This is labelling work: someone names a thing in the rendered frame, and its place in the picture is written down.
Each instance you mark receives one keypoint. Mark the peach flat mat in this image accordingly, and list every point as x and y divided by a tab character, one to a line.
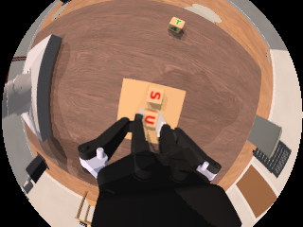
133	97

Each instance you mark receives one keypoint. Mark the tan letter block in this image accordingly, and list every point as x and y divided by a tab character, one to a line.
150	117
176	25
155	95

